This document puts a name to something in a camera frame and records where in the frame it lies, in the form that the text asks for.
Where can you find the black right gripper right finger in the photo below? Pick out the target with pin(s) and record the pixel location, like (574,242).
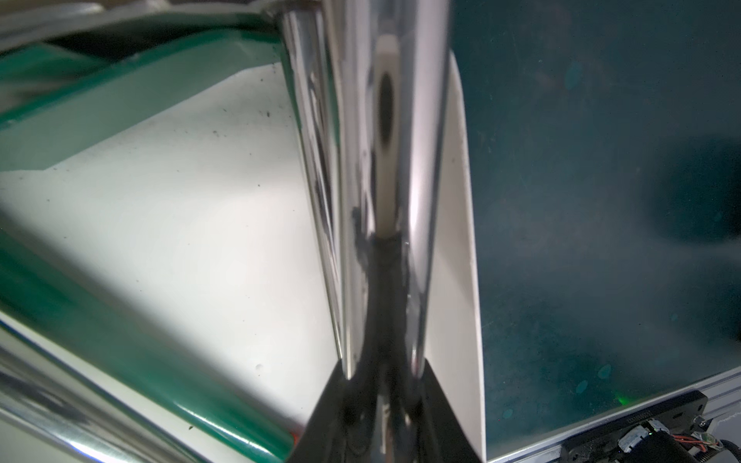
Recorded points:
(441,436)

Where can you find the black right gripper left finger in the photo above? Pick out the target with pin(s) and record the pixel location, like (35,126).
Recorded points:
(323,439)

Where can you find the white storage tray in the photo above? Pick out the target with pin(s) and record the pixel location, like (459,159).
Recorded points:
(198,220)

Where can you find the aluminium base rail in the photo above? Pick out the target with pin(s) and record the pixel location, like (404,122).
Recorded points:
(705,401)

